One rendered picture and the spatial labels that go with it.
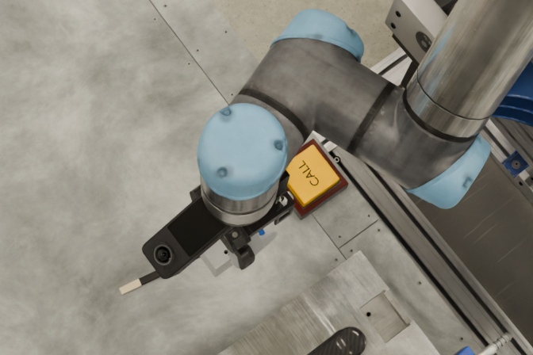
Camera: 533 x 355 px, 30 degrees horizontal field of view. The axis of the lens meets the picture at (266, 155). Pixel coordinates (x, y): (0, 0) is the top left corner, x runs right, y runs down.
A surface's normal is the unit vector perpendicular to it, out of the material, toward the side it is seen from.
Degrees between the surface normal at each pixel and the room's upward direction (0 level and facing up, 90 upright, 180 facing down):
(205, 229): 31
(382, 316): 0
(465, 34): 60
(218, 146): 1
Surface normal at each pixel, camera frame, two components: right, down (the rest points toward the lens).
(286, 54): -0.33, -0.50
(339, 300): 0.05, -0.29
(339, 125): -0.38, 0.43
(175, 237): -0.35, 0.07
